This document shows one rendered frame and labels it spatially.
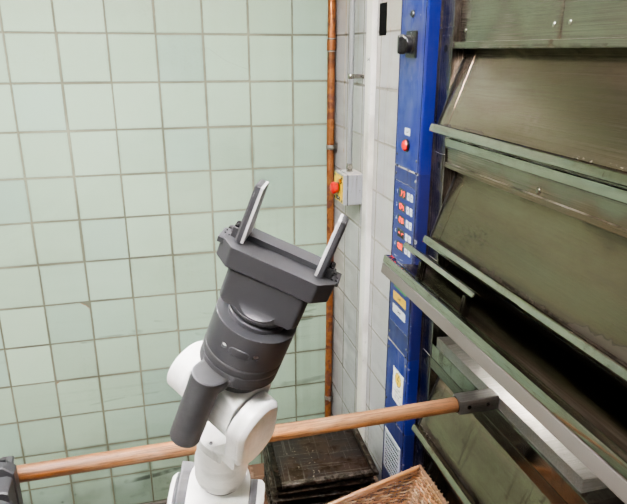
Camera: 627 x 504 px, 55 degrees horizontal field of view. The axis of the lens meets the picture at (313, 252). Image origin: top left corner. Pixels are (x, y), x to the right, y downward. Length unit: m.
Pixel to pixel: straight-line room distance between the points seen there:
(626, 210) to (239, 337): 0.60
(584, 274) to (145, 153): 1.56
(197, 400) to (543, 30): 0.85
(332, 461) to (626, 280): 1.08
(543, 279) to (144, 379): 1.73
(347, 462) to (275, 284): 1.27
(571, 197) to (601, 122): 0.13
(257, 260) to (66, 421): 2.06
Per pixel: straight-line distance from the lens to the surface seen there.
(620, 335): 0.99
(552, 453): 1.22
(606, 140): 0.99
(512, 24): 1.26
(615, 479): 0.84
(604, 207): 1.01
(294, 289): 0.58
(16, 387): 2.53
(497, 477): 1.43
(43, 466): 1.20
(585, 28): 1.08
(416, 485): 1.72
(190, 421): 0.67
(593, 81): 1.06
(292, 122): 2.24
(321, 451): 1.86
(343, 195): 1.96
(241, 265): 0.58
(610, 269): 1.03
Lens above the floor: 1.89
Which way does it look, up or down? 18 degrees down
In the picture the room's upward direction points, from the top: straight up
